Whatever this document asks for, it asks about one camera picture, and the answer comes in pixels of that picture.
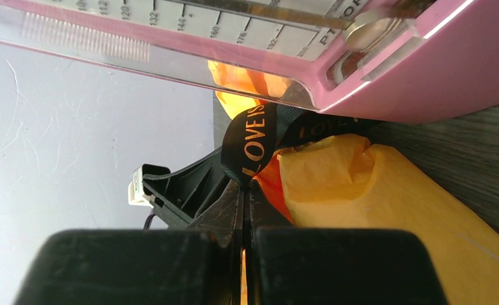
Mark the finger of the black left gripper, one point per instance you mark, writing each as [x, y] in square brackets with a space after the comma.
[178, 198]

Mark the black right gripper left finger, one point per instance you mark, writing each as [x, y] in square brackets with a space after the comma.
[199, 264]

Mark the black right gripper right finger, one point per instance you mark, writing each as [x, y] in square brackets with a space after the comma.
[306, 265]

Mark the black printed ribbon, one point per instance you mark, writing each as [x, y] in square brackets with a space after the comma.
[254, 135]

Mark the orange flower bouquet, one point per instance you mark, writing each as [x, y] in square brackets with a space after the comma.
[439, 181]

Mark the pink metronome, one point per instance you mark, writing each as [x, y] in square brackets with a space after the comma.
[400, 61]

